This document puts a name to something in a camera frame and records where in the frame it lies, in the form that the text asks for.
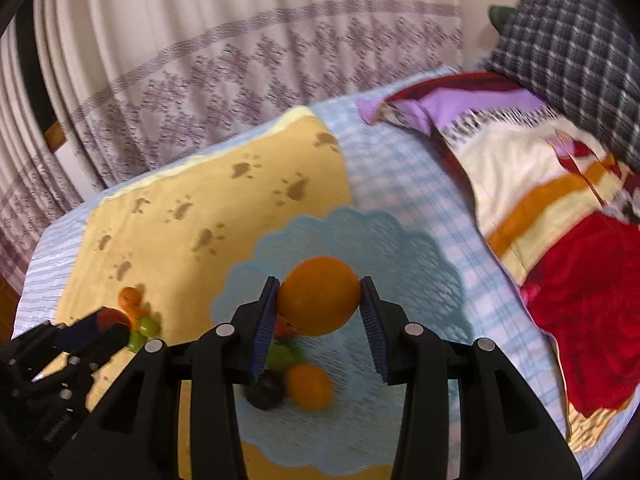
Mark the colourful floral quilt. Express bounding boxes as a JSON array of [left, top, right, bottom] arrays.
[[356, 71, 640, 453]]

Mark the red cherry tomato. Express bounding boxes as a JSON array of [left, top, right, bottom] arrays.
[[97, 308, 129, 331]]

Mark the large orange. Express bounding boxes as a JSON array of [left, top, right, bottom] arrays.
[[277, 256, 362, 337], [286, 364, 335, 412]]

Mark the dark green cloth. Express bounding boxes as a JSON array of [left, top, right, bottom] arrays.
[[489, 4, 522, 29]]

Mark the brown wooden window rail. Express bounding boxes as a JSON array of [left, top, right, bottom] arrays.
[[44, 120, 69, 154]]

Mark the dark purple passion fruit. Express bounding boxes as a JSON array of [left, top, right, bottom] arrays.
[[244, 372, 288, 411]]

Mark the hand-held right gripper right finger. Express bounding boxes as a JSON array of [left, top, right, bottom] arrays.
[[360, 275, 585, 480]]

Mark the dark plaid pillow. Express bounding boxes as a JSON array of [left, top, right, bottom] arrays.
[[485, 0, 640, 171]]

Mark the yellow paw-print towel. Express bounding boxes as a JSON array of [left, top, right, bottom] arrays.
[[52, 107, 396, 480]]

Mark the white patterned curtain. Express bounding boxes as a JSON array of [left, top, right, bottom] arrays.
[[30, 0, 464, 192], [0, 15, 91, 288]]

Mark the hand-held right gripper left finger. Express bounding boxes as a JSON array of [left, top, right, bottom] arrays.
[[50, 276, 281, 480]]

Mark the blue plastic lattice basket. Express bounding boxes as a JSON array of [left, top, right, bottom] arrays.
[[212, 205, 473, 478]]

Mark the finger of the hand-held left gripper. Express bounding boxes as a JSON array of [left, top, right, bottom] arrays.
[[70, 323, 131, 388], [0, 311, 102, 363]]

